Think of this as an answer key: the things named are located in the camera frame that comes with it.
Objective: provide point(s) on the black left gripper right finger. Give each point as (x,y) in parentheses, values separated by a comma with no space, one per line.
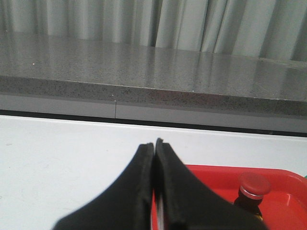
(184,203)

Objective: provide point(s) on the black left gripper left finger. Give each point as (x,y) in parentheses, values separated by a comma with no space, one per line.
(125,205)

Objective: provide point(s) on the grey granite counter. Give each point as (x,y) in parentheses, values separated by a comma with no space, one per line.
(53,75)

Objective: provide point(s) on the red plastic tray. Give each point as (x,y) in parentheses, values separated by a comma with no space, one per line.
(283,208)

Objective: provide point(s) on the red mushroom push button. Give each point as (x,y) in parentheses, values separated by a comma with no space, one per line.
(253,187)

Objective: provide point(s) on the white pleated curtain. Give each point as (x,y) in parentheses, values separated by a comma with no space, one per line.
(274,29)

